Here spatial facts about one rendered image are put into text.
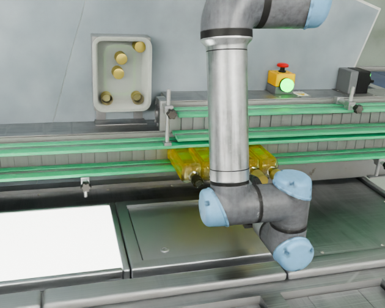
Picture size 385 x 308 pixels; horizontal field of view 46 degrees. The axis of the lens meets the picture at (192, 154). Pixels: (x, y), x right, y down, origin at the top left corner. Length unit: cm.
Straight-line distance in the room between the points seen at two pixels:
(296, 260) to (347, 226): 53
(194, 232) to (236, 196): 40
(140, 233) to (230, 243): 24
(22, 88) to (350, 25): 112
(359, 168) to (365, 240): 45
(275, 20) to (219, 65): 13
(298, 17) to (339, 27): 85
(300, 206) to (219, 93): 27
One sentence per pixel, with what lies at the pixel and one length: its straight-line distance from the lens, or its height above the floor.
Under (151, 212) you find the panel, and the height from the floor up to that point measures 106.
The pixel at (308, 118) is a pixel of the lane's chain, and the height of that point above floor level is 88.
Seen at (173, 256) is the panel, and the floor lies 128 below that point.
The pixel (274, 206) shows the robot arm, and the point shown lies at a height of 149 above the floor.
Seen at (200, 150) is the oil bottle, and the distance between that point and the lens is 134.
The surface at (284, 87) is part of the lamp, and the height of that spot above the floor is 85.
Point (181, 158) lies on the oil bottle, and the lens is 129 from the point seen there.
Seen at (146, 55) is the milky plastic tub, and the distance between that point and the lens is 140.
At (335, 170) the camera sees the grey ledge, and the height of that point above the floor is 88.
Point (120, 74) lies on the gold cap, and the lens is 141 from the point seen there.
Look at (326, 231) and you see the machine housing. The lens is 139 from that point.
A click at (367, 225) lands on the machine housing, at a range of 147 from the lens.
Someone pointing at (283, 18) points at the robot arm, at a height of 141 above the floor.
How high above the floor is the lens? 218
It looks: 63 degrees down
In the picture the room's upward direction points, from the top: 144 degrees clockwise
